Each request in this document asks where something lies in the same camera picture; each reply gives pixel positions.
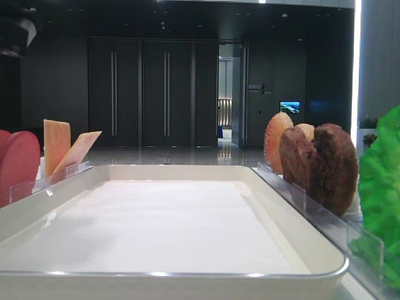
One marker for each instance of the left brown meat patty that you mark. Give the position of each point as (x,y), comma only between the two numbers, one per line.
(298,155)

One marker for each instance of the right orange cheese slice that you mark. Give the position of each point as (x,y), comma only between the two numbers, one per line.
(78,151)

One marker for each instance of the orange cheese slice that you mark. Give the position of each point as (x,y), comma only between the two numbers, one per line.
(57,142)
(78,151)

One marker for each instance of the right dark meat patty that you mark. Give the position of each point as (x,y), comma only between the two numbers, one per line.
(334,172)

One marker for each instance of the left orange cheese slice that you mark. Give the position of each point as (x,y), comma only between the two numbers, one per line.
(57,142)

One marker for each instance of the green lettuce leaf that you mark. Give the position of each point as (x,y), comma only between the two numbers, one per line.
(379,192)

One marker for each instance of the sesame bun top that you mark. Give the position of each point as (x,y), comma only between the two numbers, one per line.
(274,130)

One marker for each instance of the plain bun half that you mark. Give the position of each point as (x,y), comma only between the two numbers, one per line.
(307,129)

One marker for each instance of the white rectangular metal tray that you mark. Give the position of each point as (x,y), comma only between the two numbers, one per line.
(164,232)

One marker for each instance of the potted green plant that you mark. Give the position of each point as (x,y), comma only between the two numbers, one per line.
(366,132)

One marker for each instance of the small wall display screen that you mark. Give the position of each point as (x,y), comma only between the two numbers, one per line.
(289,107)

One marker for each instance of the left long clear acrylic rail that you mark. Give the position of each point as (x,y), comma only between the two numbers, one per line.
(25,189)

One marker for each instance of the long clear acrylic rail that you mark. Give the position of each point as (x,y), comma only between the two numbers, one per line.
(372,269)
(25,189)

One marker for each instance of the right long clear acrylic rail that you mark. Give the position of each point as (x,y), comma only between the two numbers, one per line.
(372,269)

